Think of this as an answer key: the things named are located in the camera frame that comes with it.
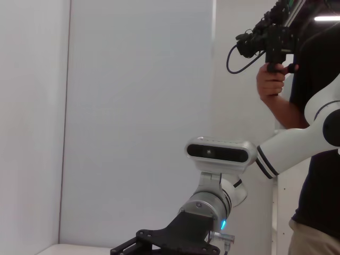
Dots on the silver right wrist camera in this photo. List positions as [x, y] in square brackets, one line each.
[217, 152]

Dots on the person's forearm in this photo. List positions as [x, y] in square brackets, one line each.
[287, 114]

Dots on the person's hand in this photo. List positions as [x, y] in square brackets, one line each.
[271, 83]

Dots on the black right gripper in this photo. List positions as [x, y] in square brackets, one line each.
[186, 233]

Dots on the black handheld camera rig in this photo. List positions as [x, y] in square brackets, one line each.
[276, 40]

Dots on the white ceiling light strip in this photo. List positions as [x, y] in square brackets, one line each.
[328, 18]

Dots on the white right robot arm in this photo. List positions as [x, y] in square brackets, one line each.
[287, 148]

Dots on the person in black shirt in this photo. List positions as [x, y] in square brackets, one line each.
[318, 66]

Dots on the person's khaki trousers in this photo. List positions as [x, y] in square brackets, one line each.
[313, 241]

